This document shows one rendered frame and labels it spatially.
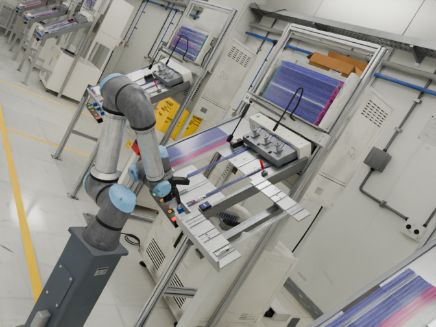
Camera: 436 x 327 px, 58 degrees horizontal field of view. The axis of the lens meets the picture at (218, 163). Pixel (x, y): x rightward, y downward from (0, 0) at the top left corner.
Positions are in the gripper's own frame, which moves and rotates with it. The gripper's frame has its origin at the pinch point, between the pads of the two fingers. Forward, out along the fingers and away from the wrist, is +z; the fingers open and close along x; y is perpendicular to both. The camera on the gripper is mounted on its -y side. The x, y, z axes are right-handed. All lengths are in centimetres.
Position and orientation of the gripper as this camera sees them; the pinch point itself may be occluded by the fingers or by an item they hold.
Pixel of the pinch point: (178, 206)
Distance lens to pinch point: 195.7
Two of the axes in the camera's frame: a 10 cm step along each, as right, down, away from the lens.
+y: -8.6, 4.0, -3.3
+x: 4.9, 4.3, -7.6
